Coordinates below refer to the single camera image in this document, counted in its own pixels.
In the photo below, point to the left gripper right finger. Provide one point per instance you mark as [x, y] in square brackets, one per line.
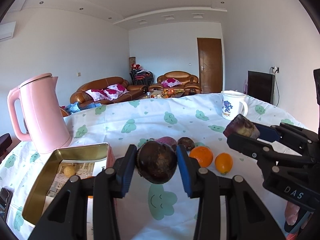
[246, 215]

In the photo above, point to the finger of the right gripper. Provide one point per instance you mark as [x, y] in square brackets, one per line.
[248, 146]
[285, 131]

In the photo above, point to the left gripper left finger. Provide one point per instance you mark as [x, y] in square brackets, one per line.
[66, 216]

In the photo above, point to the cut taro piece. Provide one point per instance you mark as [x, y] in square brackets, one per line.
[242, 126]

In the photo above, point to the orange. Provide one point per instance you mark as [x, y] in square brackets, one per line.
[224, 163]

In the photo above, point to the orange tangerine top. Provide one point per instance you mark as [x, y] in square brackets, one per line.
[203, 155]

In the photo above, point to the small yellow-brown fruit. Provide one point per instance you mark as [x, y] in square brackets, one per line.
[69, 171]

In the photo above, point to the dark passion fruit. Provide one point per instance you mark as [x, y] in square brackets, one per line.
[156, 162]
[188, 143]

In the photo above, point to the purple round radish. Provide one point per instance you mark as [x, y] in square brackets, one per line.
[167, 140]

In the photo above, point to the person's right hand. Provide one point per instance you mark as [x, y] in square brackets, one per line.
[295, 217]

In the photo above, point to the white mug blue print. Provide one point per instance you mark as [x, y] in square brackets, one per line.
[233, 103]

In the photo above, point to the black television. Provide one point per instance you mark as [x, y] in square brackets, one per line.
[261, 86]

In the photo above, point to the pink cookie tin box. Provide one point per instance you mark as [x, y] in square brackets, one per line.
[84, 161]

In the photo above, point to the brown leather armchair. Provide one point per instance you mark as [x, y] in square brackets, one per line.
[190, 82]

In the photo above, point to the pink electric kettle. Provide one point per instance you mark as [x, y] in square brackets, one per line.
[42, 113]

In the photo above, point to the coffee table with fruit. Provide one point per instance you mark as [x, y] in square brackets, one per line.
[163, 94]

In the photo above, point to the pink floral armchair cushion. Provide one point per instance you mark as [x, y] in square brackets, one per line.
[171, 82]

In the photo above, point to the brown wooden door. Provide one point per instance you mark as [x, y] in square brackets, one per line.
[210, 64]

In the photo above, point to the brown leather chair back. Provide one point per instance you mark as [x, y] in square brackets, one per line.
[64, 112]

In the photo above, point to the blue clothes pile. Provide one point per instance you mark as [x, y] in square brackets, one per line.
[75, 107]

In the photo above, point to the long brown leather sofa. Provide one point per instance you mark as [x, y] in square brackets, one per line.
[135, 91]

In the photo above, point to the pink floral cushion left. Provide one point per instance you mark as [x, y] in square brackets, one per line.
[97, 94]

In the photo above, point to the stacked dark chairs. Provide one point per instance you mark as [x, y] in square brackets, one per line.
[140, 76]

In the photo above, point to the pink floral cushion right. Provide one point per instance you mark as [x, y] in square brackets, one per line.
[115, 91]

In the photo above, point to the white wall air conditioner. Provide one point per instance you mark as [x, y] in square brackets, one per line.
[7, 31]

